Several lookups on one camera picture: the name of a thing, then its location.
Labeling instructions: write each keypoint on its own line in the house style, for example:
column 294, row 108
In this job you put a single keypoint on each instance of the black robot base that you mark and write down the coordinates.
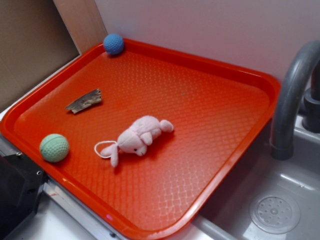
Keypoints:
column 21, row 186

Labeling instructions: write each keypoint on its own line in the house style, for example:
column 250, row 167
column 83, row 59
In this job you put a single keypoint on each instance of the pink plush bunny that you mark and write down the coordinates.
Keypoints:
column 134, row 140

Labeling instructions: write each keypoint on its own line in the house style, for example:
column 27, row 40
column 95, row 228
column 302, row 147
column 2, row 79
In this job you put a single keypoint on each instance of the orange plastic tray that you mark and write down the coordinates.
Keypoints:
column 217, row 110

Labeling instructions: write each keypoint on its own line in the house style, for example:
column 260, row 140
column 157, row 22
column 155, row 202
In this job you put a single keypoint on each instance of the brown wood piece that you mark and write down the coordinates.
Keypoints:
column 86, row 101

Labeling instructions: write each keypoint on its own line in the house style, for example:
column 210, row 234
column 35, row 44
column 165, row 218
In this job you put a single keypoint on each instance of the blue dimpled ball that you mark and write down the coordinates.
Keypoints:
column 113, row 44

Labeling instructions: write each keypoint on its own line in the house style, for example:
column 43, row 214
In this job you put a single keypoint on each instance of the green dimpled ball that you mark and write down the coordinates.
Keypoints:
column 54, row 148

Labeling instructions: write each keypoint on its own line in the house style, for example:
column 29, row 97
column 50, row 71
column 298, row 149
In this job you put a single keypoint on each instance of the grey curved faucet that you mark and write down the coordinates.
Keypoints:
column 297, row 80

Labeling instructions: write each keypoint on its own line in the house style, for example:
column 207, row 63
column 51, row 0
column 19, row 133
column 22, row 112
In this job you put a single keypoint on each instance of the grey plastic sink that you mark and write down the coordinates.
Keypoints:
column 267, row 199

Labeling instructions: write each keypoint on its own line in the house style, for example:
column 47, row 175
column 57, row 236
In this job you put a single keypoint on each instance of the brown cardboard panel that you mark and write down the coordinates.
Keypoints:
column 34, row 43

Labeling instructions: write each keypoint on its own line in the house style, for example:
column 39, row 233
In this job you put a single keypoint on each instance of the dark grey faucet handle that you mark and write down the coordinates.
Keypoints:
column 311, row 100

